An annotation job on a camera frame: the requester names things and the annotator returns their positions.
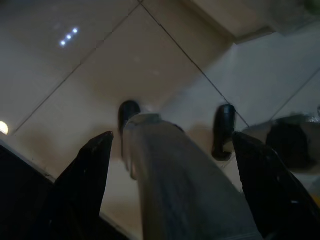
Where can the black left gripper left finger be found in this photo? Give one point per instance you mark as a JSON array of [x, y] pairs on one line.
[[82, 182]]

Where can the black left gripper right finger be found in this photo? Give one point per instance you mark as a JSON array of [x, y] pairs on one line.
[[272, 195]]

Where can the black robot right foot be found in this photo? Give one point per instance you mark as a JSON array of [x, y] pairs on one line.
[[223, 130]]

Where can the black robot foot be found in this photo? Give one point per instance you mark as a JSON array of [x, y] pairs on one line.
[[128, 112], [223, 130]]

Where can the black robot left foot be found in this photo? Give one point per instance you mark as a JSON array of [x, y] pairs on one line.
[[128, 112]]

